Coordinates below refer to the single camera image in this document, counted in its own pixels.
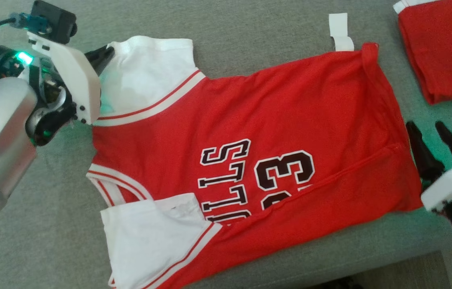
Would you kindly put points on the large grey sofa seat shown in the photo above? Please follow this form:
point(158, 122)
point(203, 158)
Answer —
point(49, 241)

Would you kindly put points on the red basketball jersey white sleeves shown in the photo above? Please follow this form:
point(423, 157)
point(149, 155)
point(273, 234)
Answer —
point(270, 112)

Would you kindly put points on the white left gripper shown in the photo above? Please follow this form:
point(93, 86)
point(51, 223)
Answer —
point(77, 80)

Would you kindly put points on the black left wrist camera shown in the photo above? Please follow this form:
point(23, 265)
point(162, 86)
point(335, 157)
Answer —
point(55, 20)

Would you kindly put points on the red shorts white waistband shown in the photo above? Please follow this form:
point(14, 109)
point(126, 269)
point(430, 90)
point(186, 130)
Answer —
point(446, 52)

